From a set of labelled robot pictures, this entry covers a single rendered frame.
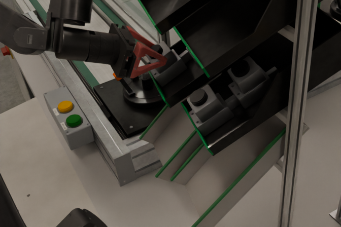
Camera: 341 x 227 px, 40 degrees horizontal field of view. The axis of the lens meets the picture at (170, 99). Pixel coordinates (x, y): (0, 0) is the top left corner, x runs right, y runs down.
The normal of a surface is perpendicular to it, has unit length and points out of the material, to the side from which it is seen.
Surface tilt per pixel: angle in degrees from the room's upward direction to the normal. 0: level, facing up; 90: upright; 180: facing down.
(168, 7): 25
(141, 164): 90
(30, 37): 56
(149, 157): 90
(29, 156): 0
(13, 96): 0
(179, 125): 45
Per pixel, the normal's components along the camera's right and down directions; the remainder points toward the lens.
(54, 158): -0.09, -0.77
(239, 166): -0.73, -0.36
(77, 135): 0.48, 0.52
